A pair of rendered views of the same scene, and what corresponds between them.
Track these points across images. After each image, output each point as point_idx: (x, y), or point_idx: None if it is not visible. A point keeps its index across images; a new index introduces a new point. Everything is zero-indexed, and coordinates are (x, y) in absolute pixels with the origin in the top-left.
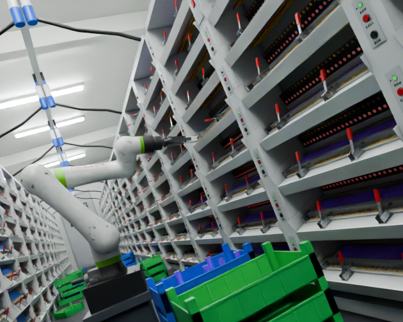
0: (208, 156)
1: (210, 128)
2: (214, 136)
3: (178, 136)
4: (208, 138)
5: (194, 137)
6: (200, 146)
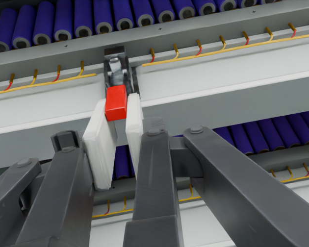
0: (0, 171)
1: (233, 50)
2: (298, 109)
3: (253, 164)
4: (219, 116)
5: (141, 108)
6: (49, 149)
